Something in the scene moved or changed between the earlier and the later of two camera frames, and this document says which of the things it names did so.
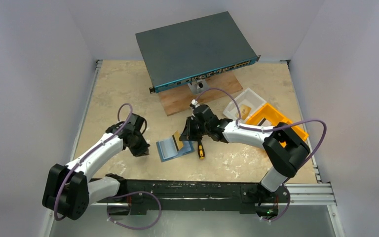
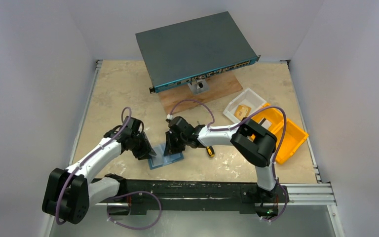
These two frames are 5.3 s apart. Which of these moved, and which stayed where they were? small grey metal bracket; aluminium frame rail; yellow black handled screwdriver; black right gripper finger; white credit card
Moved: yellow black handled screwdriver; black right gripper finger
Stayed: aluminium frame rail; white credit card; small grey metal bracket
